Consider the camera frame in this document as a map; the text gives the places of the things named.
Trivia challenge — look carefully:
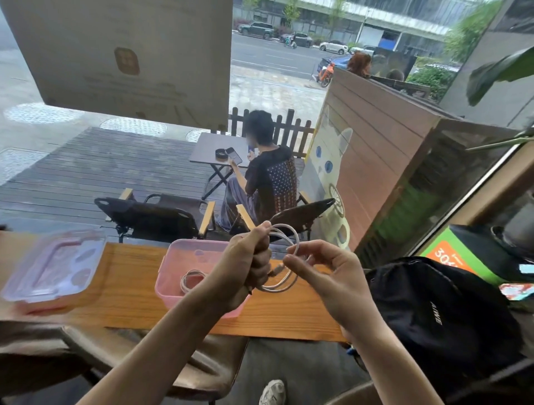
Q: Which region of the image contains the person's right hand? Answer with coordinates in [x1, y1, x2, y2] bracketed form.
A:
[283, 240, 387, 339]

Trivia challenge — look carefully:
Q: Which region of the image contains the person's left hand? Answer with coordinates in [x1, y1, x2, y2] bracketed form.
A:
[200, 221, 273, 314]

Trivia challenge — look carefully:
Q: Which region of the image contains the pink plastic box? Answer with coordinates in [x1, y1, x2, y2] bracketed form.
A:
[155, 238, 251, 320]

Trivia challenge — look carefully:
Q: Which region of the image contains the clear pink box lid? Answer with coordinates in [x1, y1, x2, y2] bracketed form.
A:
[0, 228, 108, 304]

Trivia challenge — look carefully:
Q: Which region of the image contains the person's left forearm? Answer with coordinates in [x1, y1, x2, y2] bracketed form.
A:
[77, 288, 234, 405]

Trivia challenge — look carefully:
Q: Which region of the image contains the brown folding armchair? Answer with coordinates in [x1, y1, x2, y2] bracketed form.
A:
[93, 187, 216, 244]
[235, 191, 337, 243]

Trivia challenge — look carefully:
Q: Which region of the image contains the black backpack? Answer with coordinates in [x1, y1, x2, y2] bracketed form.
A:
[354, 256, 526, 397]

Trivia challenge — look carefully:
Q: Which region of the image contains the green orange black kiosk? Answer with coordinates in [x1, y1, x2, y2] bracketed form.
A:
[419, 225, 534, 287]

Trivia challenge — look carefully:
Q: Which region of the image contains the white shoe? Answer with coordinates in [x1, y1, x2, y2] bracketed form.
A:
[258, 379, 286, 405]

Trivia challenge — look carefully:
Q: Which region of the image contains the dark folding outdoor table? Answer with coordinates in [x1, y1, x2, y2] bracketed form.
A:
[189, 132, 256, 200]

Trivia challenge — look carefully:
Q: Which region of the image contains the dark wooden picket fence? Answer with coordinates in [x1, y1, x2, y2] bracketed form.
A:
[210, 107, 316, 159]

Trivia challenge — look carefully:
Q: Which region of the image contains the wooden partition with cat painting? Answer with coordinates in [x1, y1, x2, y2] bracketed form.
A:
[298, 68, 520, 268]

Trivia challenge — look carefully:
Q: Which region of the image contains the crinkled colourful plastic wrapper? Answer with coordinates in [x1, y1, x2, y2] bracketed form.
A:
[499, 283, 534, 302]

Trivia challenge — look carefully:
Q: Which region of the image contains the dark grey plant pot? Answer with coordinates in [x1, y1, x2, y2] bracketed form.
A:
[490, 190, 534, 261]

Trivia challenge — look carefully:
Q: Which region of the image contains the beige window poster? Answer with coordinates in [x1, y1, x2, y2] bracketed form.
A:
[0, 0, 234, 133]

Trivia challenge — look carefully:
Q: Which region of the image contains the orange scooter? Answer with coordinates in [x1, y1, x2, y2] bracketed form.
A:
[315, 62, 335, 88]

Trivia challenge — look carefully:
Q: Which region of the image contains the blue car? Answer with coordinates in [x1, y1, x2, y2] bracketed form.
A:
[315, 55, 351, 74]

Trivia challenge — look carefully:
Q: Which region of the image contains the dark standing board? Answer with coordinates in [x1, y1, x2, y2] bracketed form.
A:
[371, 47, 418, 80]

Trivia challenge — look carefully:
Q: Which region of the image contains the row of parked cars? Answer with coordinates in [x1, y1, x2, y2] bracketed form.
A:
[236, 21, 376, 56]

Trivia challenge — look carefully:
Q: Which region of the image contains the green leafy plant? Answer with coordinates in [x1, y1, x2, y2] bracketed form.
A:
[465, 46, 534, 152]

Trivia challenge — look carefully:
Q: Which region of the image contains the tan window frame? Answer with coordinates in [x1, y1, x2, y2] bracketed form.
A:
[408, 133, 534, 256]

